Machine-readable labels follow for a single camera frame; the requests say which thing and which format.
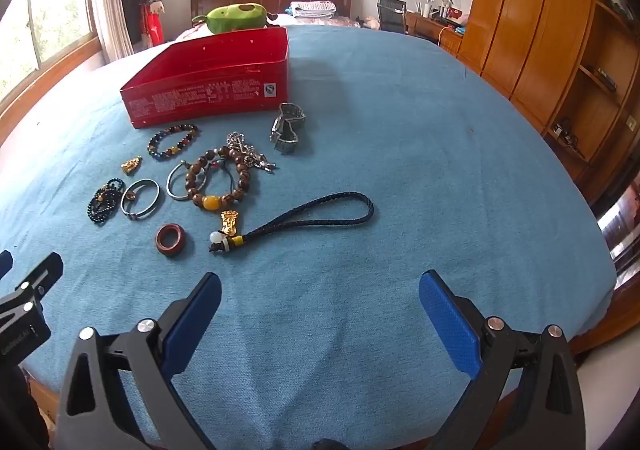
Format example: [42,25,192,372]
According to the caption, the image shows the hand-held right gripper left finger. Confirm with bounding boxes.
[54,272,222,450]

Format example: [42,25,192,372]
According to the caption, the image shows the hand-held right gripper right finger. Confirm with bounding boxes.
[419,270,587,450]

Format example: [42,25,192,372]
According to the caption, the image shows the wooden bead bracelet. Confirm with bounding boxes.
[185,146,252,212]

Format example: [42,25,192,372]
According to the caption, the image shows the thin silver bangle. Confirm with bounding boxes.
[120,178,161,221]

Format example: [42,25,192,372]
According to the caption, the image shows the wide silver bangle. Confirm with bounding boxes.
[166,160,208,202]

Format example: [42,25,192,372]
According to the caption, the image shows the multicolour bead bracelet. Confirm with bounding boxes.
[146,123,199,162]

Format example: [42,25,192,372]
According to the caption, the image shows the red tin box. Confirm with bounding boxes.
[119,26,292,130]

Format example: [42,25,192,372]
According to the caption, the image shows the black bead strand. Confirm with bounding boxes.
[88,178,126,226]

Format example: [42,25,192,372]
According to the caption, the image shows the metal watch band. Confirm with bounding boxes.
[270,102,307,156]

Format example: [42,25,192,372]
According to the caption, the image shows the wooden side window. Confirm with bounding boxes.
[0,0,101,131]

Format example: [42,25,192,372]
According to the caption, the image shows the open wooden shelf unit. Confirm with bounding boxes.
[542,0,640,211]

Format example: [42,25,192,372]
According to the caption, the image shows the red garment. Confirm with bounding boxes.
[141,5,165,48]

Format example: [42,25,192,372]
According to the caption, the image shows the black jacket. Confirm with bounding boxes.
[119,0,147,56]

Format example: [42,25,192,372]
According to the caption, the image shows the wooden desk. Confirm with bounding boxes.
[405,10,466,56]

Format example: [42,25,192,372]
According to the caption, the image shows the green plush toy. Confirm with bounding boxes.
[192,3,281,35]

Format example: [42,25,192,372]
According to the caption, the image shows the wooden wardrobe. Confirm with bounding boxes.
[457,0,601,131]

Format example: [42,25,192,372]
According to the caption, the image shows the black office chair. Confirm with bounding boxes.
[376,0,408,35]

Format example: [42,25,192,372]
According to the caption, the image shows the folded towels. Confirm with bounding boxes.
[284,1,337,20]

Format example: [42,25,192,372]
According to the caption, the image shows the red-brown stone ring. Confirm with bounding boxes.
[155,223,187,259]

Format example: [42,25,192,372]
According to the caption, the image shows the black braided lanyard charm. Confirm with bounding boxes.
[207,191,375,253]

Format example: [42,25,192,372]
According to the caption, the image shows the silver chain necklace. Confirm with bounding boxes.
[226,131,277,174]

